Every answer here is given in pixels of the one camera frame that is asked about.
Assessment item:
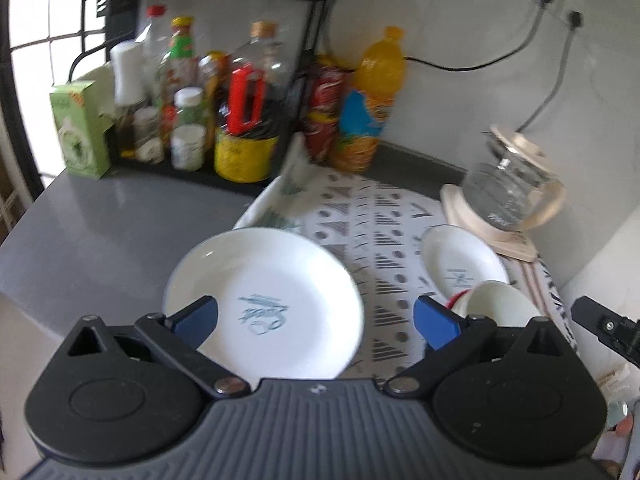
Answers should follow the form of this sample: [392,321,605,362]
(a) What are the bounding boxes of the large clear bottle tan cap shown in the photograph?
[227,20,292,111]

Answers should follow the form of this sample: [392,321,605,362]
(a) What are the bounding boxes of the glass electric kettle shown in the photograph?
[460,125,567,233]

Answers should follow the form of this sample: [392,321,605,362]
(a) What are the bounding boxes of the white plastic bottle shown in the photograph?
[110,40,151,111]

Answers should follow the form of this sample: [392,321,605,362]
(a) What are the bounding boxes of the green jar white cap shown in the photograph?
[172,86,209,129]

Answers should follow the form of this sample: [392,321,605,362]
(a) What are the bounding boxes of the patterned fringed table mat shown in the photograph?
[235,165,581,378]

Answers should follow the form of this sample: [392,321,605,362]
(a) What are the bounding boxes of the amber sauce bottle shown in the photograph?
[197,51,231,111]

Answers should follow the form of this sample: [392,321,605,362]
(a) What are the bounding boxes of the white plate blue print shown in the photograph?
[162,227,365,381]
[420,224,510,302]

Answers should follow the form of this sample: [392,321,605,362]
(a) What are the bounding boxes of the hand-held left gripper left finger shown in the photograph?
[52,295,252,401]

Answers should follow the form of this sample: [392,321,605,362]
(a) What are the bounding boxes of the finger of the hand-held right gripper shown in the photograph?
[570,296,640,362]

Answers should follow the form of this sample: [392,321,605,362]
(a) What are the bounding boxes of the small glass jar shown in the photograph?
[132,106,167,163]

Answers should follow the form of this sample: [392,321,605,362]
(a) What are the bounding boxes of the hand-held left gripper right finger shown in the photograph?
[384,294,581,401]

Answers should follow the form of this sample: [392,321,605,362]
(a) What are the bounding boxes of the black power cable with plug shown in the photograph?
[515,10,586,133]
[402,0,554,73]

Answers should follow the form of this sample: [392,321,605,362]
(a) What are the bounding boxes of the white folded cloth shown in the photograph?
[232,132,321,234]

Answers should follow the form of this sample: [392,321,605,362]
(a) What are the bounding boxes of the clear bottle red cap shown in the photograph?
[134,4,173,106]

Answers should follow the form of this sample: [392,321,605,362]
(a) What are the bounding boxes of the green carton box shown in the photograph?
[49,79,114,179]

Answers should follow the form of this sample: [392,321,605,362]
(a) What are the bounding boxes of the white ceramic bowl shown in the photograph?
[452,281,547,333]

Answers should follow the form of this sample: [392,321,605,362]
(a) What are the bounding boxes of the orange juice bottle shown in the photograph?
[330,25,407,174]

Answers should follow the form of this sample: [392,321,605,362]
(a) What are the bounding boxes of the dark sauce jug red handle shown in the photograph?
[214,65,282,184]

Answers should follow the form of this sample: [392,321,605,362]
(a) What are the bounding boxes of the sauce bottle green label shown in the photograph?
[160,15,199,111]

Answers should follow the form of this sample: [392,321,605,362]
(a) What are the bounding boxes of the black window frame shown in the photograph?
[0,0,106,201]

